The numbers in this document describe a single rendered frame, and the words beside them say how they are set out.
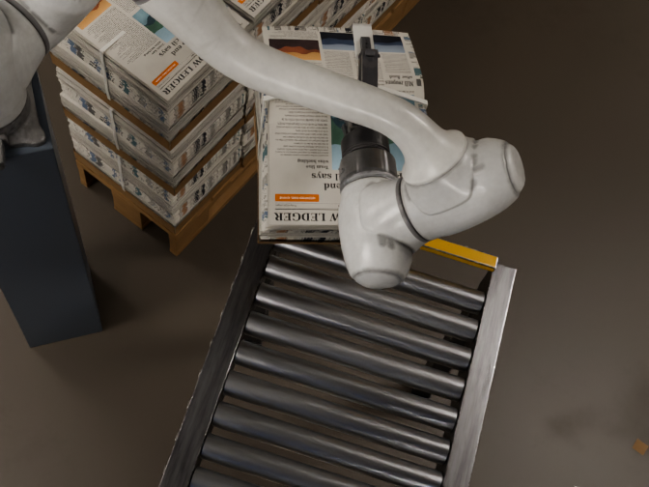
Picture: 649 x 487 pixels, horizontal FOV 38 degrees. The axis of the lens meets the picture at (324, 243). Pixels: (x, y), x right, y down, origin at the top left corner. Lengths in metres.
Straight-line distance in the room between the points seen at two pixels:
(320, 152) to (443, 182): 0.40
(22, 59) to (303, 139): 0.50
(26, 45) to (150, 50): 0.49
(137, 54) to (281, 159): 0.64
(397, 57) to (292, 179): 0.34
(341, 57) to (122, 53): 0.59
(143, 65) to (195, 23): 0.93
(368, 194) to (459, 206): 0.15
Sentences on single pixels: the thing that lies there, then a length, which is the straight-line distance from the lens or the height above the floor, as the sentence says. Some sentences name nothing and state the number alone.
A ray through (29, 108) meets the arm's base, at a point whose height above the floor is 1.03.
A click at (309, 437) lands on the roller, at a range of 1.84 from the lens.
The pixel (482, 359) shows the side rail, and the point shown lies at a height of 0.80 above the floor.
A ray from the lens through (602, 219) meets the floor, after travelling 3.14.
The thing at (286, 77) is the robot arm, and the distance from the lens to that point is 1.26.
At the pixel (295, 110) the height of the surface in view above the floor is 1.19.
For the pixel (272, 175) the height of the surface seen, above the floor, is 1.17.
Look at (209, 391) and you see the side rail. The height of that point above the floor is 0.80.
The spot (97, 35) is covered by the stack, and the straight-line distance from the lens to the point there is 2.20.
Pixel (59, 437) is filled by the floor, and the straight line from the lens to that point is 2.68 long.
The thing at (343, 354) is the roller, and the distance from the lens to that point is 1.90.
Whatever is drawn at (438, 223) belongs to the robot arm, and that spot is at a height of 1.42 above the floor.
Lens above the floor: 2.58
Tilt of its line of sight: 64 degrees down
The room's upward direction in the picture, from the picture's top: 15 degrees clockwise
